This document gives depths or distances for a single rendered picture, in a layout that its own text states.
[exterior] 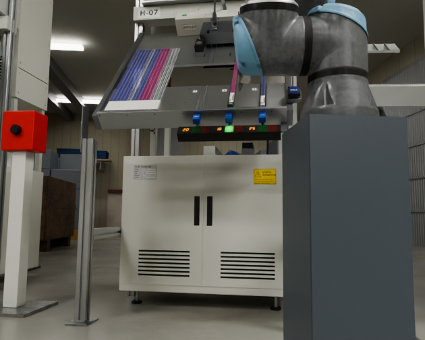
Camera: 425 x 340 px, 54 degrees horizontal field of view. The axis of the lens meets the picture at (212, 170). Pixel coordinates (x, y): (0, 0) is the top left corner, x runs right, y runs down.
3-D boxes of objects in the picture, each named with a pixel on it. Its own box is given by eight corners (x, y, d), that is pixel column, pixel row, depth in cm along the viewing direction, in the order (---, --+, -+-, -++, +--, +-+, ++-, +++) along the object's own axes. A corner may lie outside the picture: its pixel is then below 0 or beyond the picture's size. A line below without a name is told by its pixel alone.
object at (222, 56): (284, 71, 169) (284, 59, 166) (129, 77, 179) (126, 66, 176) (282, 36, 193) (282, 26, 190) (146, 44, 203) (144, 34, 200)
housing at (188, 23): (282, 43, 191) (283, 12, 182) (179, 48, 199) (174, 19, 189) (282, 36, 197) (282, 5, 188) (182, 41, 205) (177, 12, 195)
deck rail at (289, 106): (292, 125, 140) (293, 110, 136) (286, 125, 141) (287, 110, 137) (287, 37, 193) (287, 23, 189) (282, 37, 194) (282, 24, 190)
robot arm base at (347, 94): (395, 118, 75) (393, 65, 76) (314, 115, 73) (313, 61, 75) (358, 134, 90) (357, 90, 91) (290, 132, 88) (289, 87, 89)
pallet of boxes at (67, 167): (42, 235, 715) (47, 160, 729) (94, 235, 723) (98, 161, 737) (14, 239, 584) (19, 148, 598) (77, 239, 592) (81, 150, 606)
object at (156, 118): (286, 125, 141) (287, 107, 136) (102, 129, 150) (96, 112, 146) (286, 123, 142) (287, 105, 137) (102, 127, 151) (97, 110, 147)
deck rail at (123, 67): (102, 129, 151) (96, 115, 147) (96, 129, 151) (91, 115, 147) (146, 44, 204) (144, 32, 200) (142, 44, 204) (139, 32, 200)
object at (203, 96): (286, 117, 140) (287, 109, 138) (100, 121, 150) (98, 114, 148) (285, 88, 154) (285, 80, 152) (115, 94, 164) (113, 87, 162)
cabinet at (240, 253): (291, 314, 160) (289, 154, 166) (117, 305, 170) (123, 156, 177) (287, 285, 223) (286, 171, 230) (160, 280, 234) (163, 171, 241)
